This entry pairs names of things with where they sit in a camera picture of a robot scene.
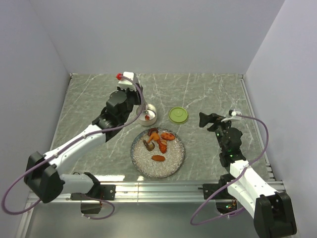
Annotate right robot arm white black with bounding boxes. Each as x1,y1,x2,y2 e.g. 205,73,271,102
199,110,297,238

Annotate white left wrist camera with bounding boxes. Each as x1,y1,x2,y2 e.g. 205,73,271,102
116,72,139,91

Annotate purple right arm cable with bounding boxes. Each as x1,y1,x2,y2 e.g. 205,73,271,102
190,113,269,226

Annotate aluminium mounting rail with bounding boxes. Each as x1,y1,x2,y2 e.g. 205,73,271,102
26,180,285,204

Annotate dark mushroom piece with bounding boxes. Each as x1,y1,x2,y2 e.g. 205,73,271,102
143,140,155,151

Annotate orange fried piece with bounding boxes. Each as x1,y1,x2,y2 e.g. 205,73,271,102
157,139,167,154
160,132,175,141
152,155,165,162

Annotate aluminium side rail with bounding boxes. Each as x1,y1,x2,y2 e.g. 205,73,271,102
238,74,276,181

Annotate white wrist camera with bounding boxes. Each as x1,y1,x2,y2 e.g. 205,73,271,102
116,72,139,91
221,109,242,122

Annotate dark brown food piece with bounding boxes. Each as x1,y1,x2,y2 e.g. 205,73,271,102
148,128,159,136

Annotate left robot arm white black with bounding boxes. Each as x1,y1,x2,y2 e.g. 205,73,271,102
24,84,144,203

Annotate orange shrimp piece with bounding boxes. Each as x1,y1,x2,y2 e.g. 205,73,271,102
147,132,160,143

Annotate orange fried piece middle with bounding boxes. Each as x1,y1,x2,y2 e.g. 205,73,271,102
157,139,167,154

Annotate speckled grey plate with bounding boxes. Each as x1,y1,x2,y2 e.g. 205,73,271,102
130,127,185,179

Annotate stainless steel tongs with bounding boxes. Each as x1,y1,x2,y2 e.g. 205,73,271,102
141,103,149,120

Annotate green round lid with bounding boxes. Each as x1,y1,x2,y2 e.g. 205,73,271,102
168,107,188,124

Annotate beige round lunch box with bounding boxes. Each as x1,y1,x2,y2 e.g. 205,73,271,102
136,104,157,126

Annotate orange fried piece lower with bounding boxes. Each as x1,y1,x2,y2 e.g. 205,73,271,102
152,155,165,162

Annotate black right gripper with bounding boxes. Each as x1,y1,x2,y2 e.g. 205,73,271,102
199,112,235,152

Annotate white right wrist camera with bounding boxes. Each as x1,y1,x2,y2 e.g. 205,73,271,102
221,109,242,122

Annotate orange fried piece top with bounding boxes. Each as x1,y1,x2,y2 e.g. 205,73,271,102
160,132,175,141

